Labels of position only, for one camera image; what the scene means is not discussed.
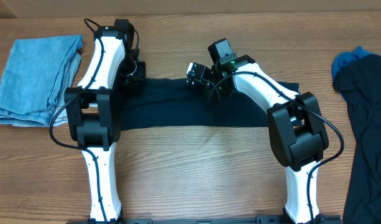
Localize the dark navy t-shirt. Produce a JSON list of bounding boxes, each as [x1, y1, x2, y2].
[[117, 77, 300, 131]]

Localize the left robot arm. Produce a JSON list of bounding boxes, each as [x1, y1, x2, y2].
[[64, 19, 146, 223]]

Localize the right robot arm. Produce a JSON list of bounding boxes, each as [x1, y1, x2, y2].
[[186, 39, 329, 223]]

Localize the folded light blue jeans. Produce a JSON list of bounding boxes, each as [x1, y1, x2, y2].
[[0, 35, 83, 127]]

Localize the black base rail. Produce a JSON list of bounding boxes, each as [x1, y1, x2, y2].
[[67, 215, 342, 224]]

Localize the blue garment under pile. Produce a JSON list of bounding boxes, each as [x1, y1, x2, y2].
[[331, 46, 372, 80]]

